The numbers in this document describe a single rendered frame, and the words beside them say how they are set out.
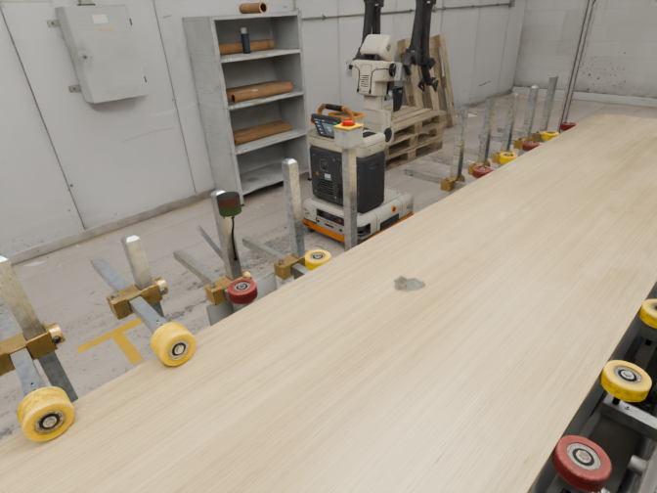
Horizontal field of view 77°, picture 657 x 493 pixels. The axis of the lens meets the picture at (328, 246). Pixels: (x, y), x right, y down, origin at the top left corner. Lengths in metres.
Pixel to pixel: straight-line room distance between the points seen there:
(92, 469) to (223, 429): 0.22
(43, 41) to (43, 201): 1.12
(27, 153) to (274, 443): 3.20
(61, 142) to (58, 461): 3.03
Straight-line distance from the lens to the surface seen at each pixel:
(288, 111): 4.47
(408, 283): 1.14
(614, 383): 1.01
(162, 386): 0.97
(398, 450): 0.80
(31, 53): 3.68
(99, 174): 3.86
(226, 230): 1.20
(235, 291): 1.17
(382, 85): 3.14
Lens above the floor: 1.56
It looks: 30 degrees down
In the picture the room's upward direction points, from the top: 3 degrees counter-clockwise
